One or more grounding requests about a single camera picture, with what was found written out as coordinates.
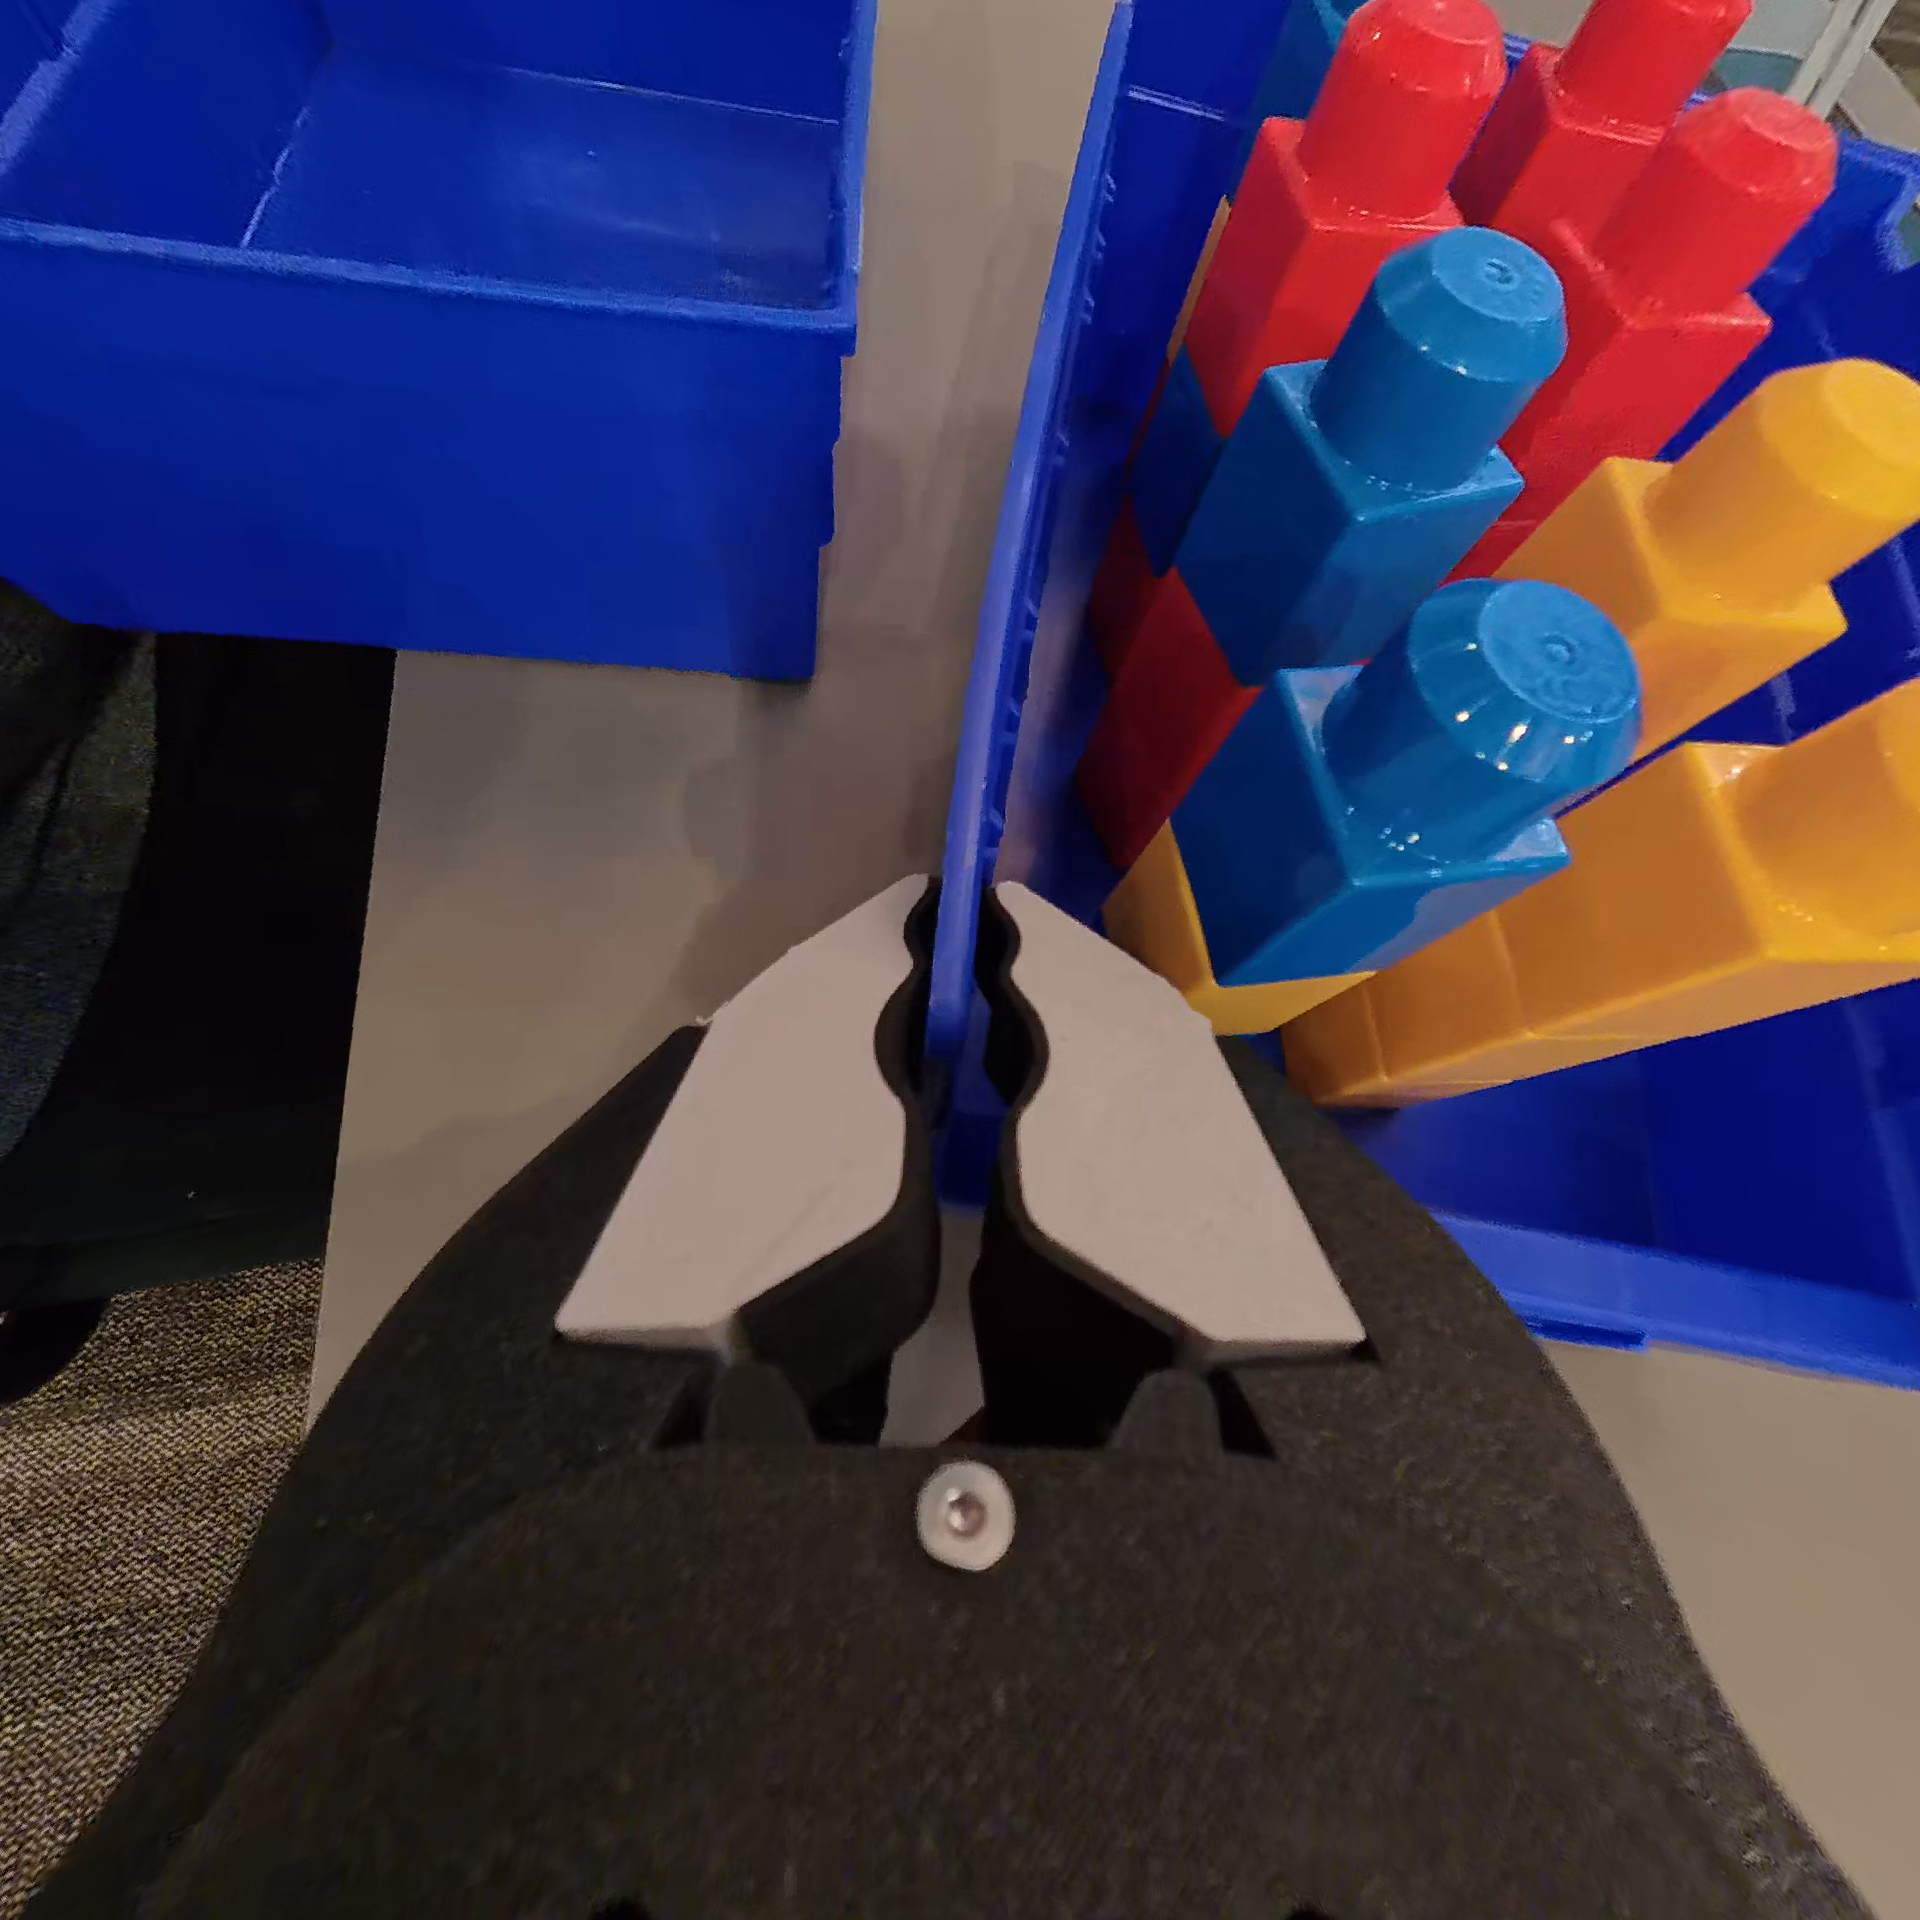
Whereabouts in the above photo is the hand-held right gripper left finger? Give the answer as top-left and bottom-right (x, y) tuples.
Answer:
(554, 875), (945, 1365)

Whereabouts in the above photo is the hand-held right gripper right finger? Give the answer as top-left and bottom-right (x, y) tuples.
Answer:
(975, 879), (1371, 1361)

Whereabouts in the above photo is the blue plastic bin with tag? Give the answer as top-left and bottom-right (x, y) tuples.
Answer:
(0, 0), (881, 685)

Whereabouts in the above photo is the grey desk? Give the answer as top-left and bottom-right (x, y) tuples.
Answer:
(307, 0), (1920, 1920)

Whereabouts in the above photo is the pile of coloured building blocks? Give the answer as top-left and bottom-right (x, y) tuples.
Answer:
(1072, 0), (1920, 1113)

